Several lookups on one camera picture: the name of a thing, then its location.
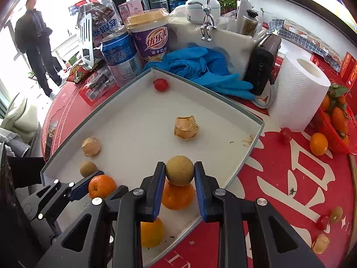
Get orange beside basket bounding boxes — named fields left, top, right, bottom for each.
left=309, top=132, right=328, bottom=155

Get silver figurine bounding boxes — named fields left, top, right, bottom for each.
left=188, top=0, right=217, bottom=42

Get red plastic fruit basket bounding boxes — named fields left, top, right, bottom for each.
left=311, top=106, right=357, bottom=155

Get tan husk fruit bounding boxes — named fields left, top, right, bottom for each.
left=312, top=234, right=330, bottom=255
left=82, top=137, right=101, bottom=157

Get red gift boxes stack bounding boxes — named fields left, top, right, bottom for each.
left=310, top=51, right=356, bottom=91

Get person in dark jacket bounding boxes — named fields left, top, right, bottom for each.
left=15, top=0, right=63, bottom=99

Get red cherry tomato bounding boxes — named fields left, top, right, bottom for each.
left=316, top=215, right=330, bottom=231
left=153, top=78, right=169, bottom=93
left=279, top=127, right=292, bottom=143

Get white paper towel roll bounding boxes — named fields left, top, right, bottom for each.
left=268, top=51, right=330, bottom=131

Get mandarins pile with leaves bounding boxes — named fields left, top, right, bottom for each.
left=320, top=83, right=352, bottom=146

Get black rectangular device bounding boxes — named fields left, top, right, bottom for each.
left=243, top=34, right=281, bottom=96

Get white shallow tray box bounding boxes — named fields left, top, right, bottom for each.
left=40, top=67, right=265, bottom=268

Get orange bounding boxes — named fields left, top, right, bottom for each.
left=88, top=175, right=117, bottom=199
left=162, top=180, right=195, bottom=211
left=140, top=217, right=165, bottom=248
left=309, top=132, right=328, bottom=155

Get green longan fruit on mat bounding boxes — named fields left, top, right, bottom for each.
left=329, top=206, right=343, bottom=223

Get blue drink can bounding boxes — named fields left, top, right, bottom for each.
left=100, top=28, right=142, bottom=88

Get round brown longan fruit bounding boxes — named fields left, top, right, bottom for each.
left=166, top=155, right=194, bottom=186

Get brown spice jar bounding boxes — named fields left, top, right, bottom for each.
left=240, top=9, right=258, bottom=36

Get blue rubber gloves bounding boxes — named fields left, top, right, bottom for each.
left=144, top=46, right=255, bottom=101

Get red round table mat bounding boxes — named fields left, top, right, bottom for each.
left=41, top=55, right=357, bottom=268

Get white ceramic holder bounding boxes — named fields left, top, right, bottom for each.
left=168, top=17, right=267, bottom=80

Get crumpled husk fruit in tray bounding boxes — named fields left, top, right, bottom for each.
left=174, top=115, right=199, bottom=140

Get green potted plant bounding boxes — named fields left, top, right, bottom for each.
left=217, top=0, right=237, bottom=15

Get red cherry tomato in tray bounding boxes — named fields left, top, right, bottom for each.
left=153, top=78, right=169, bottom=93

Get purple milk tea cup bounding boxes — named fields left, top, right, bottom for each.
left=125, top=8, right=169, bottom=64

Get checkered cloth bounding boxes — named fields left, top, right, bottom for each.
left=268, top=19, right=342, bottom=73

